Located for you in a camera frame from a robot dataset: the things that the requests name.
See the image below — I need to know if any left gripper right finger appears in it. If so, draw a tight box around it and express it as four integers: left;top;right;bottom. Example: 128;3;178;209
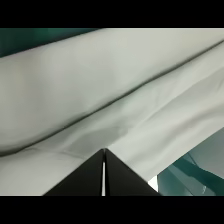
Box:
103;148;161;197

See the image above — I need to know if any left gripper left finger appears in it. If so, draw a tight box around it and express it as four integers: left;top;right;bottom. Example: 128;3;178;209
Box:
43;148;105;197

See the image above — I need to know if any white shirt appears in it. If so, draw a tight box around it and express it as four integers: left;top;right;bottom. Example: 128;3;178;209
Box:
0;27;224;197

